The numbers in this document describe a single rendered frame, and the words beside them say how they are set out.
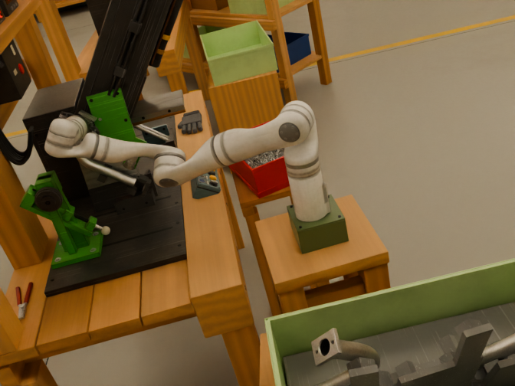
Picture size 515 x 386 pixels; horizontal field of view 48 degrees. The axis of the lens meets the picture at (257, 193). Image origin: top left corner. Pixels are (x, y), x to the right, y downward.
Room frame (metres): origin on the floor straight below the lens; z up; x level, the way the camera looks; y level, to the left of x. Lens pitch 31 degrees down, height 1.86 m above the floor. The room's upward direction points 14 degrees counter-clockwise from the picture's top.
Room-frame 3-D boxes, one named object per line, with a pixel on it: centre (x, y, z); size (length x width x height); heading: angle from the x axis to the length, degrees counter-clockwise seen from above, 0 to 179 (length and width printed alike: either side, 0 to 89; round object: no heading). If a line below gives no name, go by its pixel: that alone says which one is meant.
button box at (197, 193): (1.74, 0.16, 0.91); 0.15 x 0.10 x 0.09; 2
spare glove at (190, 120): (2.28, 0.20, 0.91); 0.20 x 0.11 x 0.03; 179
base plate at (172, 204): (1.92, 0.47, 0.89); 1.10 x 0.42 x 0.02; 2
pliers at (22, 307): (1.37, 0.73, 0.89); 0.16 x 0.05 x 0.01; 10
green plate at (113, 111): (1.85, 0.40, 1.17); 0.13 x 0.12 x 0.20; 2
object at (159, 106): (2.00, 0.37, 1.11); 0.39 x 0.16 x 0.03; 92
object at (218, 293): (1.93, 0.19, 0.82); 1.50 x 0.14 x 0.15; 2
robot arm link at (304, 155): (1.38, -0.14, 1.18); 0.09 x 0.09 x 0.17; 65
